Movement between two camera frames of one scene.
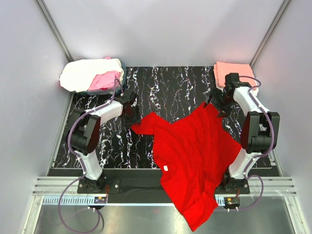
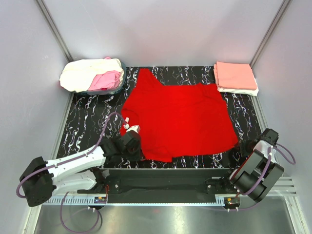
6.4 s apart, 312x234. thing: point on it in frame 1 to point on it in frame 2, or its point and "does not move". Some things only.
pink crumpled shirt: (105, 81) does not move
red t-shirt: (193, 154) to (176, 120)
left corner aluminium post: (59, 36) does not move
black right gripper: (224, 110) to (242, 144)
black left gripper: (135, 120) to (139, 156)
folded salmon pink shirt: (221, 69) does not move
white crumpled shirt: (77, 76) does not move
